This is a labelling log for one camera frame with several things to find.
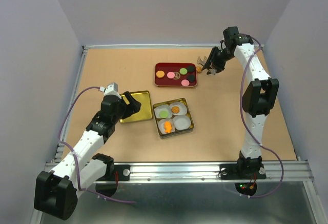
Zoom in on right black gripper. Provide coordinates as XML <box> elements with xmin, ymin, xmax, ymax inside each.
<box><xmin>201</xmin><ymin>47</ymin><xmax>235</xmax><ymax>75</ymax></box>

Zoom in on metal tongs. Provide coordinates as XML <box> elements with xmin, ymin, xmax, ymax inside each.
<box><xmin>196</xmin><ymin>56</ymin><xmax>217</xmax><ymax>75</ymax></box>

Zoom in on gold tin lid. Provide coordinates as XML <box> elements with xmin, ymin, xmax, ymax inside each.
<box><xmin>117</xmin><ymin>90</ymin><xmax>154</xmax><ymax>125</ymax></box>

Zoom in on green round cookie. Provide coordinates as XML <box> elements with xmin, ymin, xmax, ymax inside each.
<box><xmin>159</xmin><ymin>110</ymin><xmax>169</xmax><ymax>118</ymax></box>
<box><xmin>179</xmin><ymin>68</ymin><xmax>188</xmax><ymax>75</ymax></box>

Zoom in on orange fish-shaped cookie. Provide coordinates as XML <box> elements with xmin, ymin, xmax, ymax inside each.
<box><xmin>163</xmin><ymin>121</ymin><xmax>172</xmax><ymax>133</ymax></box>

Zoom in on gold square cookie tin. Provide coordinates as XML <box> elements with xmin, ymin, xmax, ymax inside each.
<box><xmin>153</xmin><ymin>98</ymin><xmax>194</xmax><ymax>139</ymax></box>

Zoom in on red rectangular tray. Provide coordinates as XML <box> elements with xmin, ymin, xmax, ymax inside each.
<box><xmin>154</xmin><ymin>63</ymin><xmax>197</xmax><ymax>88</ymax></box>

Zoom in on brown round cookie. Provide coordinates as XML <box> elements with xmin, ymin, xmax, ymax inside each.
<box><xmin>171</xmin><ymin>106</ymin><xmax>180</xmax><ymax>114</ymax></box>

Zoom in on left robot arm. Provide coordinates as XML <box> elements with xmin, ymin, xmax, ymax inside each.
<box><xmin>34</xmin><ymin>88</ymin><xmax>141</xmax><ymax>220</ymax></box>

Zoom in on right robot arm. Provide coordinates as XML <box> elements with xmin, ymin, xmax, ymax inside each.
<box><xmin>202</xmin><ymin>26</ymin><xmax>279</xmax><ymax>180</ymax></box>

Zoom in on black round cookie upper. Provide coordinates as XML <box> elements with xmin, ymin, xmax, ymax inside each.
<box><xmin>187</xmin><ymin>65</ymin><xmax>195</xmax><ymax>73</ymax></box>

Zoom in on black round cookie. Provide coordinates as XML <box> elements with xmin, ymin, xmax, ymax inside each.
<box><xmin>187</xmin><ymin>74</ymin><xmax>196</xmax><ymax>83</ymax></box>
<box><xmin>187</xmin><ymin>65</ymin><xmax>195</xmax><ymax>73</ymax></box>

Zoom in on black round cookie lower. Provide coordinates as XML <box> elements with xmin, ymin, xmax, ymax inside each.
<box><xmin>187</xmin><ymin>74</ymin><xmax>196</xmax><ymax>83</ymax></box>

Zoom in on white paper cup back left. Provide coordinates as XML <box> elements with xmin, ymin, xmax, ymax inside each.
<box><xmin>154</xmin><ymin>105</ymin><xmax>172</xmax><ymax>119</ymax></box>

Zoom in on white paper cup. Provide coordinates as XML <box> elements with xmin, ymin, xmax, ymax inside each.
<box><xmin>169</xmin><ymin>101</ymin><xmax>188</xmax><ymax>116</ymax></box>
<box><xmin>158</xmin><ymin>118</ymin><xmax>175</xmax><ymax>135</ymax></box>
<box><xmin>173</xmin><ymin>115</ymin><xmax>191</xmax><ymax>131</ymax></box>
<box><xmin>154</xmin><ymin>105</ymin><xmax>172</xmax><ymax>119</ymax></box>

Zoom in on pink round cookie lower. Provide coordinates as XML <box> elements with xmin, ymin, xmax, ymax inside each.
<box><xmin>181</xmin><ymin>79</ymin><xmax>190</xmax><ymax>87</ymax></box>

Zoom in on pink round cookie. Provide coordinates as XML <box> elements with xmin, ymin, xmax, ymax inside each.
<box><xmin>167</xmin><ymin>72</ymin><xmax>175</xmax><ymax>79</ymax></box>
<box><xmin>181</xmin><ymin>79</ymin><xmax>190</xmax><ymax>87</ymax></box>

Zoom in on white paper cup front left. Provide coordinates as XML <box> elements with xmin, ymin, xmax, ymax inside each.
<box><xmin>158</xmin><ymin>118</ymin><xmax>175</xmax><ymax>135</ymax></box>

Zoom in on orange round cookie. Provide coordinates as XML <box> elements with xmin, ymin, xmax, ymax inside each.
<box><xmin>156</xmin><ymin>70</ymin><xmax>165</xmax><ymax>78</ymax></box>

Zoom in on white paper cup back right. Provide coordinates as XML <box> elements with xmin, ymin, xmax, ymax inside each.
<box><xmin>169</xmin><ymin>101</ymin><xmax>188</xmax><ymax>116</ymax></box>

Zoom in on white paper cup front right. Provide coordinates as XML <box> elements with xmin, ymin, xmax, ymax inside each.
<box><xmin>173</xmin><ymin>115</ymin><xmax>191</xmax><ymax>131</ymax></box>

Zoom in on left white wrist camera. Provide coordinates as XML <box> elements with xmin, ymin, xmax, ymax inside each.
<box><xmin>98</xmin><ymin>82</ymin><xmax>121</xmax><ymax>98</ymax></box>

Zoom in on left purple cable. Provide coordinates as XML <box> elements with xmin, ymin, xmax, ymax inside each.
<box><xmin>58</xmin><ymin>87</ymin><xmax>138</xmax><ymax>206</ymax></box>

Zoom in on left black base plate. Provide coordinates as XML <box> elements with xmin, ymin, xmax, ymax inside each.
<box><xmin>95</xmin><ymin>164</ymin><xmax>131</xmax><ymax>182</ymax></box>

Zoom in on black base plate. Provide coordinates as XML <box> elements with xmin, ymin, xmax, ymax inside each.
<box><xmin>219</xmin><ymin>163</ymin><xmax>267</xmax><ymax>180</ymax></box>
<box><xmin>95</xmin><ymin>164</ymin><xmax>131</xmax><ymax>182</ymax></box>

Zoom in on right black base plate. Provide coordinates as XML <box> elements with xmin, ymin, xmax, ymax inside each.
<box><xmin>219</xmin><ymin>163</ymin><xmax>267</xmax><ymax>180</ymax></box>

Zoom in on aluminium front rail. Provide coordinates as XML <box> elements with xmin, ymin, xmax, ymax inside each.
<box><xmin>40</xmin><ymin>160</ymin><xmax>315</xmax><ymax>184</ymax></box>

